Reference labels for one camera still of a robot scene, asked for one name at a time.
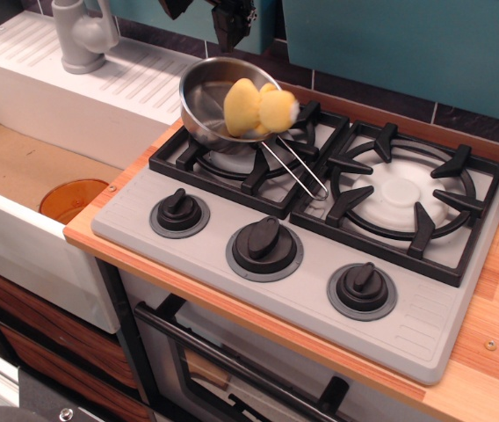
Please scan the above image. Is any black middle stove knob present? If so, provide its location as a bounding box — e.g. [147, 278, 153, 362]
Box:
[226, 216, 304, 283]

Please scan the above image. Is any orange plastic plate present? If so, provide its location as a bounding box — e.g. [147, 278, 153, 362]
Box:
[39, 178, 108, 224]

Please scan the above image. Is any stainless steel pan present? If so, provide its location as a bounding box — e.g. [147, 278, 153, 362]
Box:
[179, 57, 329, 200]

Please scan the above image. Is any black left stove knob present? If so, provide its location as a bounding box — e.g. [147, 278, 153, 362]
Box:
[149, 188, 211, 239]

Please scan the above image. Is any black stove knob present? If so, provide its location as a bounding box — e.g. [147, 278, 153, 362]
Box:
[327, 262, 398, 322]
[226, 216, 304, 283]
[149, 188, 211, 239]

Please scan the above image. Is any black left burner grate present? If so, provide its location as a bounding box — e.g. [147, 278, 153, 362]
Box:
[148, 100, 351, 219]

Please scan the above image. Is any yellow stuffed duck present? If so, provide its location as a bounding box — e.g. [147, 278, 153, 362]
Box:
[223, 78, 300, 138]

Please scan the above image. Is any white toy sink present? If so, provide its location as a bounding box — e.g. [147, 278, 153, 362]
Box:
[0, 11, 194, 333]

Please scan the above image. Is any oven door with handle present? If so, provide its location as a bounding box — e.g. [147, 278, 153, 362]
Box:
[134, 295, 415, 421]

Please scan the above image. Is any grey toy stove top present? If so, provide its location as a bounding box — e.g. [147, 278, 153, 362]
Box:
[90, 81, 499, 387]

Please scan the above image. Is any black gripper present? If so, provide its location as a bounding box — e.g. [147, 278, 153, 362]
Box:
[159, 0, 257, 51]

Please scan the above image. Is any black right stove knob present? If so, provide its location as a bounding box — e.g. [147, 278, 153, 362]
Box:
[327, 262, 398, 322]

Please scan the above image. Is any black burner grate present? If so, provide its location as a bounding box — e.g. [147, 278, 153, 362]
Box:
[290, 121, 499, 287]
[148, 100, 351, 219]

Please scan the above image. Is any black right burner grate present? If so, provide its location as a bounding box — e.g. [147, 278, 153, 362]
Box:
[290, 121, 499, 287]

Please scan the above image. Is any wooden drawer cabinet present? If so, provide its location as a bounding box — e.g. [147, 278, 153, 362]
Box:
[0, 276, 154, 421]

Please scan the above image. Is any grey toy faucet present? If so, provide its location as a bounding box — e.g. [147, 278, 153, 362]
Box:
[52, 0, 119, 75]

